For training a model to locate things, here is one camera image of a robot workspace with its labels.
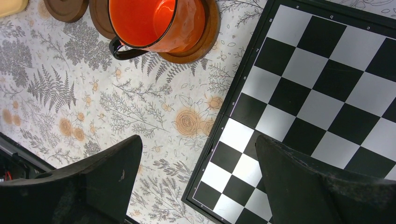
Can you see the brown wooden coaster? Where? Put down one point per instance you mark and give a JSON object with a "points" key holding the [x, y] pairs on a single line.
{"points": [[100, 18], [207, 40], [68, 11]]}

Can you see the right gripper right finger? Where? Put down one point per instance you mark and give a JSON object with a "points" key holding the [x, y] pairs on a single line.
{"points": [[304, 190]]}

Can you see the orange mug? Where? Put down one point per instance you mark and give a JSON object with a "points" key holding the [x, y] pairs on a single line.
{"points": [[140, 26]]}

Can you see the black white checkerboard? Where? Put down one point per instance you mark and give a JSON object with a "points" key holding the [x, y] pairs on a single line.
{"points": [[319, 77]]}

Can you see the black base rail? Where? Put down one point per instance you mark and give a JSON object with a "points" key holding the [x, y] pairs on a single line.
{"points": [[16, 162]]}

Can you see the yellow tray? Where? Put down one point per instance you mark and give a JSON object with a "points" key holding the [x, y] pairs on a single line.
{"points": [[10, 7]]}

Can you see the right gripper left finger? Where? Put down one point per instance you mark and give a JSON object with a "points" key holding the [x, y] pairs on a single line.
{"points": [[94, 190]]}

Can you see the floral tablecloth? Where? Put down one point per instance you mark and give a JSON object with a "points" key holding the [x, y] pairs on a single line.
{"points": [[64, 97]]}

